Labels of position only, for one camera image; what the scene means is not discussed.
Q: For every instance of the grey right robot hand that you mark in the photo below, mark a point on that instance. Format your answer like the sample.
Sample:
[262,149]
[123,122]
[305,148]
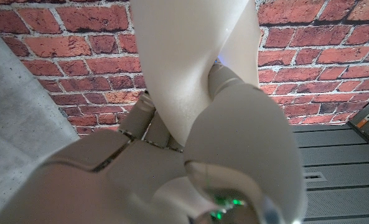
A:
[140,180]

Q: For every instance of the beige cloth sheet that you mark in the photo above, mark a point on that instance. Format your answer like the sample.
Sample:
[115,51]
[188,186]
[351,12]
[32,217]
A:
[187,62]

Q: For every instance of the red brick print backdrop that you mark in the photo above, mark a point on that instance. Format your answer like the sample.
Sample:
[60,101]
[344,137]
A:
[78,62]

